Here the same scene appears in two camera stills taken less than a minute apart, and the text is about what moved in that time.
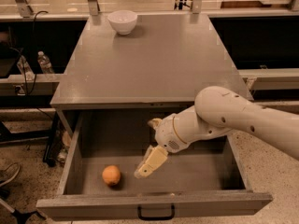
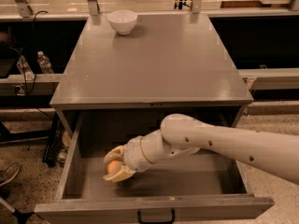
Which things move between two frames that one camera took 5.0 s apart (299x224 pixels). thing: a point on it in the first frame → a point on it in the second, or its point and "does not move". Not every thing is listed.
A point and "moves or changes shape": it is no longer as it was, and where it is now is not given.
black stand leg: (49, 154) does not move
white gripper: (165, 133) → (134, 155)
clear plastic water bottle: (45, 63) does not move
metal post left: (21, 1) does not move
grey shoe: (9, 173) does not move
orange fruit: (111, 175) moves or changes shape
